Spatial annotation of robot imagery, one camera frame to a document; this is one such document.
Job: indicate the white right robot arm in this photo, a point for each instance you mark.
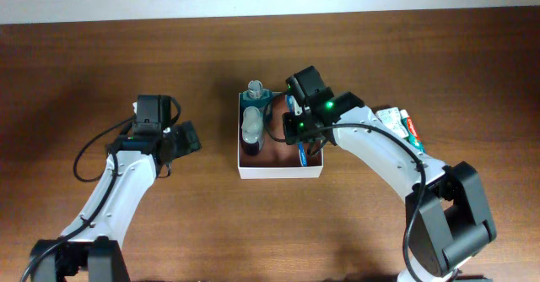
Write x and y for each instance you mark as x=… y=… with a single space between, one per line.
x=448 y=218

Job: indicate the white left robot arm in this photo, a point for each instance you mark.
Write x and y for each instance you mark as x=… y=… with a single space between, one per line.
x=93 y=241

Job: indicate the white cardboard box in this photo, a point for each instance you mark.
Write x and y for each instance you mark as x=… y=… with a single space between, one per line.
x=275 y=160

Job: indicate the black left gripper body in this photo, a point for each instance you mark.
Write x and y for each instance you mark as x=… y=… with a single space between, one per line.
x=183 y=141

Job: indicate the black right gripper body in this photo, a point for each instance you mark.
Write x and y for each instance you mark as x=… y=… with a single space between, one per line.
x=299 y=127

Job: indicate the green red toothpaste tube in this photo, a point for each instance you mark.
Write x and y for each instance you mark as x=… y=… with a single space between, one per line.
x=413 y=137

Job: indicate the clear purple liquid bottle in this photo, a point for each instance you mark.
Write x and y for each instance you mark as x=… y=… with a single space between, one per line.
x=252 y=136

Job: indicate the blue white toothbrush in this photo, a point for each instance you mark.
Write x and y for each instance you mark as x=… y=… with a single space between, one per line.
x=295 y=109

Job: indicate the teal mouthwash bottle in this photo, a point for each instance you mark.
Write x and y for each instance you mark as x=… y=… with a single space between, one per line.
x=255 y=95

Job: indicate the white green soap packet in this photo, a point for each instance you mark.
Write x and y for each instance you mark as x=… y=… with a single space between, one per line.
x=391 y=118

